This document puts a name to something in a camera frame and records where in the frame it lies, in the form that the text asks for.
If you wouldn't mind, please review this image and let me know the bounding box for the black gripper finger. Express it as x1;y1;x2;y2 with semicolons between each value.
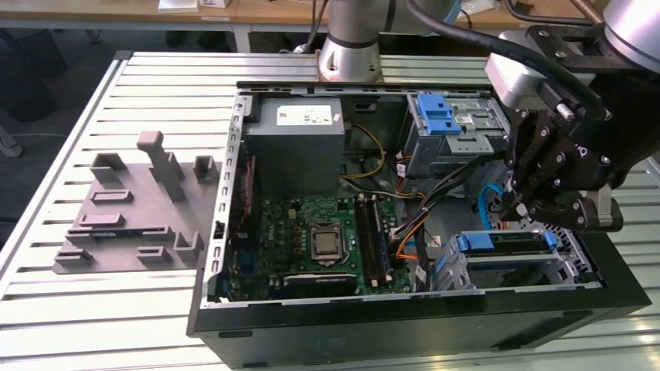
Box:
528;188;625;233
508;110;570;217

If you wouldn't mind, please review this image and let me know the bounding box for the blue data wire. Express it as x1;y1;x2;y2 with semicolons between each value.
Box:
476;184;509;233

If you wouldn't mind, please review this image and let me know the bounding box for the hard disk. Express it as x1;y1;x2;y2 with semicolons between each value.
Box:
457;230;557;257

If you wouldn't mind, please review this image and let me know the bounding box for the silver metal disk bay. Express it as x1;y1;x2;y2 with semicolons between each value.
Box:
430;228;594;291

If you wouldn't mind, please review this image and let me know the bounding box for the silver optical drive bay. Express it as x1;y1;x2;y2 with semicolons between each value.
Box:
402;92;516;179

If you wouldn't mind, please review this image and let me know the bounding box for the blue plastic drive latch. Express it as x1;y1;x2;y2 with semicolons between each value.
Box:
417;94;465;136

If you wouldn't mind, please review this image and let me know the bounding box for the RAM stick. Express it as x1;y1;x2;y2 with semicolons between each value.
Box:
374;200;393;281

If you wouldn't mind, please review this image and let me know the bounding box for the CPU socket with metal cover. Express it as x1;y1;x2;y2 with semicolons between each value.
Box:
306;222;352;267

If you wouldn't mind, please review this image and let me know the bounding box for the black PC case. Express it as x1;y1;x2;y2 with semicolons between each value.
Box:
184;80;652;370

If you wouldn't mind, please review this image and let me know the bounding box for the silver CPU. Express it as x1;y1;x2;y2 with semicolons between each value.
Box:
312;233;342;259

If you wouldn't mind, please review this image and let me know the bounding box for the grey power supply unit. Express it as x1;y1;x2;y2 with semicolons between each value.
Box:
242;97;345;197

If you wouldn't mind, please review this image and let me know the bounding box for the green motherboard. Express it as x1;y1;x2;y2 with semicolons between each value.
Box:
229;192;416;301

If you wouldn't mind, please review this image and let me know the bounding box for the black graphics card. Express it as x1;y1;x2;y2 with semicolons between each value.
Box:
280;272;357;299

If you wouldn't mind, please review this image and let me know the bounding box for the grey parts rack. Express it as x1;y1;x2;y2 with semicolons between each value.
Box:
52;130;225;275

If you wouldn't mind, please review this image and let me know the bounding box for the wooden desk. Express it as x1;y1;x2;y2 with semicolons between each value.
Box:
0;0;548;59

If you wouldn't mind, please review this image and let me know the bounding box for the black chair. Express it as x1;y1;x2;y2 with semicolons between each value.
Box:
0;26;68;121

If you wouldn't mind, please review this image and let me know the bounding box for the grey furniture foot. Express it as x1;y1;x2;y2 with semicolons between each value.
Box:
0;127;25;158

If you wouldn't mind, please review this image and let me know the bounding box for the black cable bundle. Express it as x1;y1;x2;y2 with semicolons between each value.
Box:
409;154;512;293

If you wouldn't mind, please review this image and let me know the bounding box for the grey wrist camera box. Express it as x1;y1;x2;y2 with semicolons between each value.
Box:
484;30;570;111

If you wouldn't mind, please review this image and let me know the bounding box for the yellow wire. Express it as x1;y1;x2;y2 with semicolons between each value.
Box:
338;123;388;179

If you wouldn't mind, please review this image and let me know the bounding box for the orange wire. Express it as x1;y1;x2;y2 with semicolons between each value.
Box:
393;226;426;260

